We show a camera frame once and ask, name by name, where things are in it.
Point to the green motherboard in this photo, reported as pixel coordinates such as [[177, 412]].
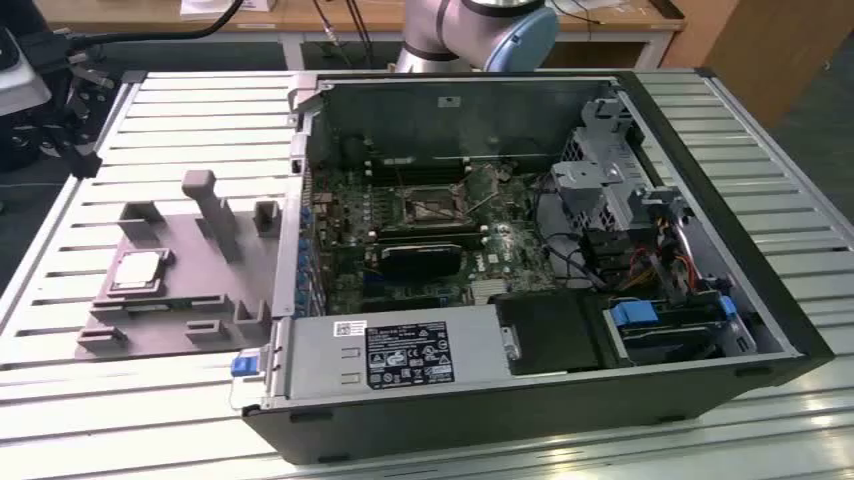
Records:
[[507, 255]]

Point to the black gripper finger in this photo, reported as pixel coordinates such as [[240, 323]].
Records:
[[56, 117], [83, 135]]

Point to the blue disk carrier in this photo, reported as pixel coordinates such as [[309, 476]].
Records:
[[636, 312]]

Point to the green RAM stick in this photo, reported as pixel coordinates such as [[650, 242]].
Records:
[[175, 304]]

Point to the wooden cabinet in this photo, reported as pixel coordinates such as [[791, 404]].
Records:
[[774, 55]]

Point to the white box on desk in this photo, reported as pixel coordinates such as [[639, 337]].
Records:
[[200, 7]]

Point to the silver square CPU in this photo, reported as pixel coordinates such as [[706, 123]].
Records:
[[137, 270]]

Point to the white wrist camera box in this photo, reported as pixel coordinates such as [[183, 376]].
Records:
[[23, 82]]

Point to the grey power supply unit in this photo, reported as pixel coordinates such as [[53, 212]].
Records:
[[313, 355]]

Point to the black RAM slot bank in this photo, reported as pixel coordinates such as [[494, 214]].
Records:
[[430, 235], [416, 171]]

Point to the wooden desk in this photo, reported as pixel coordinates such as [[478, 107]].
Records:
[[320, 20]]

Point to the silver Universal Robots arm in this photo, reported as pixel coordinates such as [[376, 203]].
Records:
[[434, 35]]

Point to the black graphics card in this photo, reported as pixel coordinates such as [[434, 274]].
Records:
[[420, 260]]

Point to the CPU socket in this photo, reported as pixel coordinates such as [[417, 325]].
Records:
[[432, 205]]

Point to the silver metal drive cage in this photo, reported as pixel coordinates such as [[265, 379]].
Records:
[[594, 185]]

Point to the grey parts rack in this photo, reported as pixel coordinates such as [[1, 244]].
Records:
[[193, 240]]

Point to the small silver chipset heatsink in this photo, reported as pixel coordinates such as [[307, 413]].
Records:
[[488, 289]]

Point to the blue case latch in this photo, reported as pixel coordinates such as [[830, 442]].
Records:
[[244, 365]]

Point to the black open PC case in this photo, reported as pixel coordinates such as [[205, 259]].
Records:
[[534, 415]]

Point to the thin metal locking lever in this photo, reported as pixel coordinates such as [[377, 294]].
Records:
[[482, 201]]

